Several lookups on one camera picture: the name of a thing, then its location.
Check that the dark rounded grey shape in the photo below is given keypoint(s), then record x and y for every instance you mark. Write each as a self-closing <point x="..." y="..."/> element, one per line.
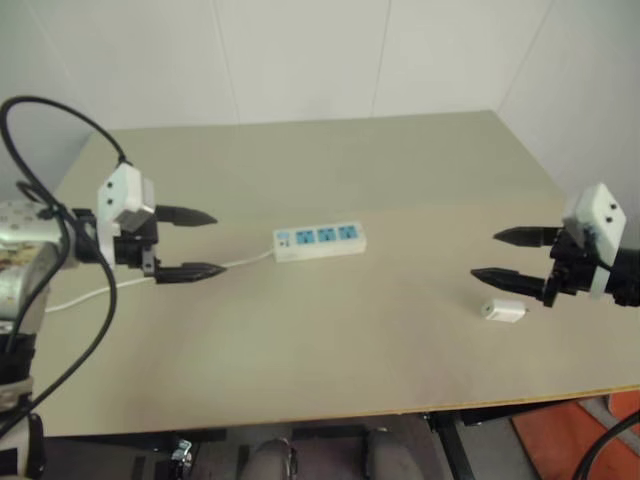
<point x="270" y="460"/>

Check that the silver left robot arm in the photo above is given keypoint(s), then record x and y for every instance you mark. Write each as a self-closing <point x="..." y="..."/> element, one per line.
<point x="27" y="285"/>

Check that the white plug adapter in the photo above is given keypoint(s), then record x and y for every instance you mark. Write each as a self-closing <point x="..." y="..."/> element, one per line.
<point x="502" y="310"/>

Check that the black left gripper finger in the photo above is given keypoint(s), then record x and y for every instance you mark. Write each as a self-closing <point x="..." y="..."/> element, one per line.
<point x="187" y="216"/>
<point x="192" y="273"/>

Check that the black robot stand base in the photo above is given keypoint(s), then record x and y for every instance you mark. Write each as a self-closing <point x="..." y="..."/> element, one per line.
<point x="125" y="456"/>

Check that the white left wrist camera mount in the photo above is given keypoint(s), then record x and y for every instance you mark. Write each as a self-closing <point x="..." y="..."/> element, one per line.
<point x="122" y="187"/>

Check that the white power strip blue sockets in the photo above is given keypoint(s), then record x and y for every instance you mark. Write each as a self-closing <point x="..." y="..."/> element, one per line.
<point x="320" y="242"/>

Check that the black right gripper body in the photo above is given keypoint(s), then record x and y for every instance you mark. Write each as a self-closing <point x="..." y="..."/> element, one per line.
<point x="570" y="275"/>

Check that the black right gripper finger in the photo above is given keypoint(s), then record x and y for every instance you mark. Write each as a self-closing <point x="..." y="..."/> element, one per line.
<point x="510" y="281"/>
<point x="530" y="236"/>

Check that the orange floor mat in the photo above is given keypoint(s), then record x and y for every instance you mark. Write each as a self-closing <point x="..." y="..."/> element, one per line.
<point x="565" y="435"/>

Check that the silver metal caster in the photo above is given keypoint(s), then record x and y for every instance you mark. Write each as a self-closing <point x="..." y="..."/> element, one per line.
<point x="182" y="455"/>

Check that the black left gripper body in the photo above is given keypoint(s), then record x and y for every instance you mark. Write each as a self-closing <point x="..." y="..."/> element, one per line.
<point x="131" y="252"/>

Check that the black metal table frame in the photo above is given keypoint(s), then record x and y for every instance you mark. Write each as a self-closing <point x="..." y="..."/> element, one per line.
<point x="452" y="442"/>

